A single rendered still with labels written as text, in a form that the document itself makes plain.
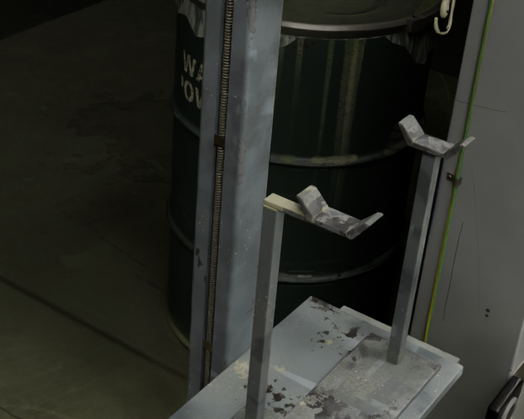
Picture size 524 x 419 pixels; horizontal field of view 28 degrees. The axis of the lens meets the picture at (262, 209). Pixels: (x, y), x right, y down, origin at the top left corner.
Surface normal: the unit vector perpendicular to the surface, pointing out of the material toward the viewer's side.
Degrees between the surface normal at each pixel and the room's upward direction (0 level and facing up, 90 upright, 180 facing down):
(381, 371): 0
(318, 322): 0
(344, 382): 0
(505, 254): 90
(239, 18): 90
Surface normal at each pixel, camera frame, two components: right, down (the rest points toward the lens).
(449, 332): -0.57, 0.40
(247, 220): 0.82, 0.35
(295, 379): 0.07, -0.84
